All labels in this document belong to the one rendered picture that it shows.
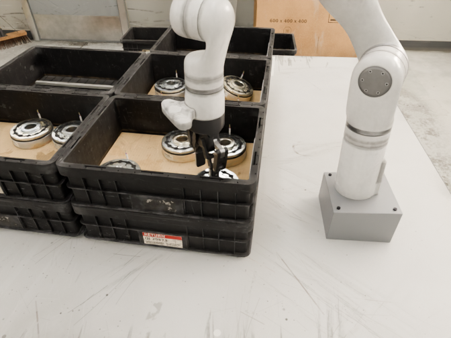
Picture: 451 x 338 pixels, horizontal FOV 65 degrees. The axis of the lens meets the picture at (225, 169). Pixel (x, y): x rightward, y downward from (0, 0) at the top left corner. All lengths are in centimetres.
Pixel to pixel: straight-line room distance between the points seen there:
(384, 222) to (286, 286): 27
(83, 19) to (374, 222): 381
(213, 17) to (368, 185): 50
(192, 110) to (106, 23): 358
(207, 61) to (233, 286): 46
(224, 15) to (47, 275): 64
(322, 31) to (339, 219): 301
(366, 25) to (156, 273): 66
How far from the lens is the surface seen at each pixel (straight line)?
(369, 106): 75
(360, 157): 80
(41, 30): 454
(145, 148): 93
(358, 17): 75
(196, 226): 76
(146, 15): 406
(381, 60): 71
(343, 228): 87
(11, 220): 98
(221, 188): 67
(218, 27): 58
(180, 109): 66
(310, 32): 372
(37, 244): 96
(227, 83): 111
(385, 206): 88
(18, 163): 81
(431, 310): 86
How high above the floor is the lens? 136
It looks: 39 degrees down
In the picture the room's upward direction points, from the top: straight up
